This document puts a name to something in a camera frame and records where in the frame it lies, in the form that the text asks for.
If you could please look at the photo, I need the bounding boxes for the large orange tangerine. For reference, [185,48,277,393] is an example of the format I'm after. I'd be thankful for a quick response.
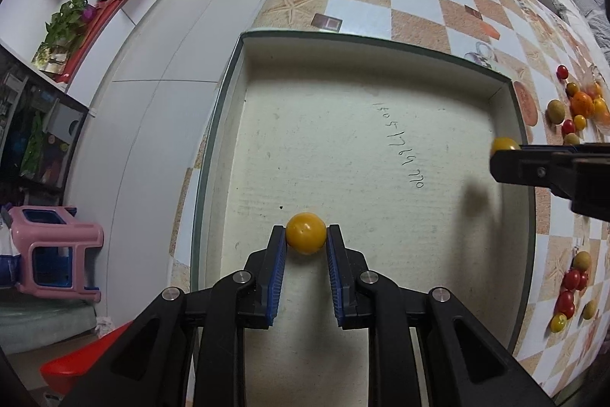
[570,91,594,119]

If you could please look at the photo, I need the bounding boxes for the green potted plant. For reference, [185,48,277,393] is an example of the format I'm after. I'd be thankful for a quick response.
[32,0,96,74]

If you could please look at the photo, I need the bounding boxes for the olive green round fruit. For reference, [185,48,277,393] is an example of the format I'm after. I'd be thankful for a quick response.
[572,251,591,273]

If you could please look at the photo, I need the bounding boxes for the yellow cherry tomato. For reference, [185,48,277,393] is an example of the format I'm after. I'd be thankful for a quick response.
[285,212,327,255]

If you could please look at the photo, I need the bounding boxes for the shallow cardboard box tray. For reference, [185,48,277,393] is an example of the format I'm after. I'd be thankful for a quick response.
[193,30,547,406]

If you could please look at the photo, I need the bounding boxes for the checkered patterned tablecloth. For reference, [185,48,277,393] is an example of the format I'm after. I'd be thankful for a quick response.
[169,0,610,398]

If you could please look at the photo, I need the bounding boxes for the dark glass cabinet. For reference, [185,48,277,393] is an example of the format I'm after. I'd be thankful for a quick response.
[1,47,88,206]

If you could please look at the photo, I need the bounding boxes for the green-brown round fruit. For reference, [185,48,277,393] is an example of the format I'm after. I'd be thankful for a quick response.
[546,99,565,125]

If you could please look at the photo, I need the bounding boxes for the red cherry tomato cluster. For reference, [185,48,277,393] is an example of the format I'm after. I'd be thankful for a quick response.
[562,269,581,291]

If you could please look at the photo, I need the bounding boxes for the red cherry tomato far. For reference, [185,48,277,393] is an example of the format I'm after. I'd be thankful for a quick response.
[556,65,569,80]

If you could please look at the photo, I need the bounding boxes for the pink plastic stool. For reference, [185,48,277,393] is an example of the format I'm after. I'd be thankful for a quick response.
[2,206,104,302]

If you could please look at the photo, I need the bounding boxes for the red plastic stool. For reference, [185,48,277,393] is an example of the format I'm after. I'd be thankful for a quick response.
[39,322,131,396]

